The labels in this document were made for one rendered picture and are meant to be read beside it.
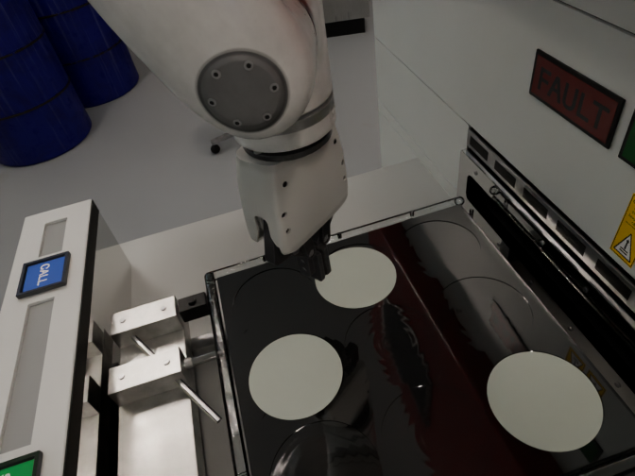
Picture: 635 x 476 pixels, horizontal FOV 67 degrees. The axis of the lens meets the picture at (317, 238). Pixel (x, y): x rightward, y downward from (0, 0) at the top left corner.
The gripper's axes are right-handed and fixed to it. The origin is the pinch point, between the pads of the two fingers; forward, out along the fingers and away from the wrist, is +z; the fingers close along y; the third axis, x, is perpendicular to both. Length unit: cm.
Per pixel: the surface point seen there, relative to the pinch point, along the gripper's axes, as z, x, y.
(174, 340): 11.1, -14.2, 12.1
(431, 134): 9.3, -6.8, -38.6
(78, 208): 3.1, -37.0, 7.1
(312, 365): 9.1, 3.2, 6.2
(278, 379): 9.1, 1.2, 9.5
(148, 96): 99, -254, -126
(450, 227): 9.1, 5.9, -20.0
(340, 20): 87, -184, -246
